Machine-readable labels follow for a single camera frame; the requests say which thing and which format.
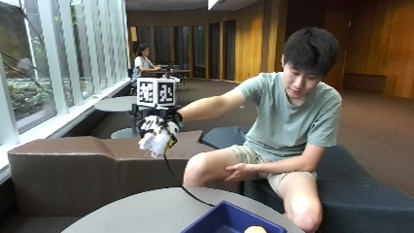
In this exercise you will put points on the small grey round table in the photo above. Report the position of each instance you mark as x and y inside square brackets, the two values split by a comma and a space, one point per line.
[123, 133]

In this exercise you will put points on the white marker cube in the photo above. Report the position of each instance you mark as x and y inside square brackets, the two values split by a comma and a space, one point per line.
[156, 92]

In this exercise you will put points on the grey round side table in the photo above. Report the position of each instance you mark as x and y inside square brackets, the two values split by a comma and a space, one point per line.
[115, 104]

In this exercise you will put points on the dark blue seat cushion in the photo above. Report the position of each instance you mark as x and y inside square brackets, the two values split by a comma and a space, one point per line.
[221, 137]

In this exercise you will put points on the blue plastic bin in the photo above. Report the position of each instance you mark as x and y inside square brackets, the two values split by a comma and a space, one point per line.
[228, 218]

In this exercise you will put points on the brown wooden table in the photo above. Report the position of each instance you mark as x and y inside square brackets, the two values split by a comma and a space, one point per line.
[172, 71]

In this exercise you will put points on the dark chair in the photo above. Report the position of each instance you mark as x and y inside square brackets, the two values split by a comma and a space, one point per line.
[183, 72]

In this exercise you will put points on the yellow round fruit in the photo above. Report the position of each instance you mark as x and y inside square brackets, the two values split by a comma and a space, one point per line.
[255, 229]

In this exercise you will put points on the the person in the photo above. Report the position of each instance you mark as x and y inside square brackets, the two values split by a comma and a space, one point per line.
[293, 123]

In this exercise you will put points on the brown angular bench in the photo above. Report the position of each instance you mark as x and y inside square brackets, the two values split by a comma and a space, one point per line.
[86, 171]

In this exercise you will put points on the dark blue upholstered seat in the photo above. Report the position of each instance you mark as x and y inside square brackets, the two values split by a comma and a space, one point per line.
[358, 197]

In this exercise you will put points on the white ceiling light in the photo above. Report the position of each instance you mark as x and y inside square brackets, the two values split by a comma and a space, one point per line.
[213, 3]

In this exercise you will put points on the white window frame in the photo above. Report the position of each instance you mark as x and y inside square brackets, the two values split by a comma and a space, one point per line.
[64, 58]

